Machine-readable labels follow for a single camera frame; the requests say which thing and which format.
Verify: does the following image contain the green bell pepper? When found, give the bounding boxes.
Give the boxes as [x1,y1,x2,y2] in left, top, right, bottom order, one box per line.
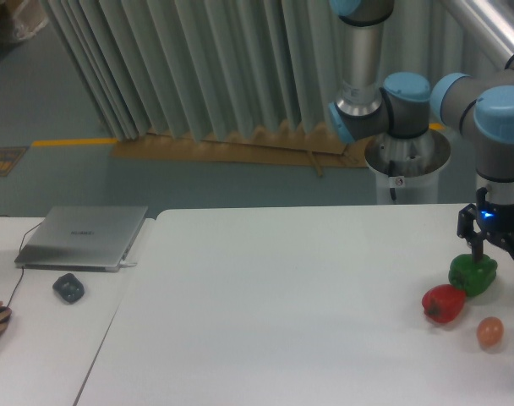
[448,254,498,297]

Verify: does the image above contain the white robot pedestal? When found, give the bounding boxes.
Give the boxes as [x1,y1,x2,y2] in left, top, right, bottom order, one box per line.
[364,129,451,205]

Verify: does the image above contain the black computer mouse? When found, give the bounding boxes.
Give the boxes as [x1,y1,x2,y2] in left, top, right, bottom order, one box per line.
[0,306,11,325]

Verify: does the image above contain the orange egg-shaped toy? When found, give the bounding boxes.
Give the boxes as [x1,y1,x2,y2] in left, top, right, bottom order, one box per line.
[476,316,504,348]

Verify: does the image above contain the silver laptop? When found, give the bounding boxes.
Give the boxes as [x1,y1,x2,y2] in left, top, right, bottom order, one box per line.
[14,206,148,272]

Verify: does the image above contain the red bell pepper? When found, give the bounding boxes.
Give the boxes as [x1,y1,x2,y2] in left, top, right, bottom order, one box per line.
[421,284,467,324]

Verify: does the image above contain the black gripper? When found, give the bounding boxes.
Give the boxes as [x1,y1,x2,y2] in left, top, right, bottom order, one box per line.
[457,188,514,263]

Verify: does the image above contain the small black case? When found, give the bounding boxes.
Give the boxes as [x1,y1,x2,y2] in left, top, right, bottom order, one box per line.
[52,273,85,305]

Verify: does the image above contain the black mouse cable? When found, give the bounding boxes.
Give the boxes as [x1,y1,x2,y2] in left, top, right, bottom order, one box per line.
[0,215,45,312]

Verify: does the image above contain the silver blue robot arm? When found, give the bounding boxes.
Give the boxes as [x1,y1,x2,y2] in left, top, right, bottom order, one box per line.
[329,1,514,260]

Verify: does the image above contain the grey-green curtain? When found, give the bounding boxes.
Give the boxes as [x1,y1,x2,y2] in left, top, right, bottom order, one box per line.
[39,0,465,143]

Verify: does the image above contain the brown cardboard sheet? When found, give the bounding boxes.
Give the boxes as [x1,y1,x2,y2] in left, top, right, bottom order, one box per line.
[111,121,369,176]

